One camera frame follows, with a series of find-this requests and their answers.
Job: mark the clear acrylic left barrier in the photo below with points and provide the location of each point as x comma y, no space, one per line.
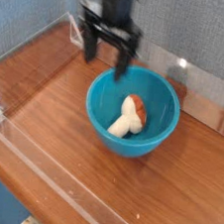
16,35

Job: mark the clear acrylic barrier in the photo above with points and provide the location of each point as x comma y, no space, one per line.
200,93
61,181
16,35

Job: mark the clear acrylic corner bracket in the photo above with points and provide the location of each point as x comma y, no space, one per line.
79,33

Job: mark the blue plastic bowl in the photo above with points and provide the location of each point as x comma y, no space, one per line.
103,106

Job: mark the clear acrylic back barrier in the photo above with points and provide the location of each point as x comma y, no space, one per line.
200,93

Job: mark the white brown-capped toy mushroom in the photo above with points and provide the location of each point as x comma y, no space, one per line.
132,119

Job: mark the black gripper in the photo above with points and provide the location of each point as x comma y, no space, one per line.
110,20

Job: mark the clear acrylic front barrier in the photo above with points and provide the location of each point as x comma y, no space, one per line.
61,181

